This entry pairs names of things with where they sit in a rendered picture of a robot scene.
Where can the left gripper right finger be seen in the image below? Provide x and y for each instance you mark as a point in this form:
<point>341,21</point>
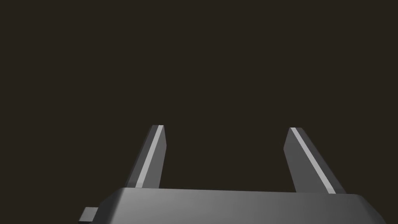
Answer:
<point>306,168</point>

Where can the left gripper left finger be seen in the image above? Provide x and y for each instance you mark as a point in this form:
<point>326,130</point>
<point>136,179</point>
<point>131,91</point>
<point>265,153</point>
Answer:
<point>151,161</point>

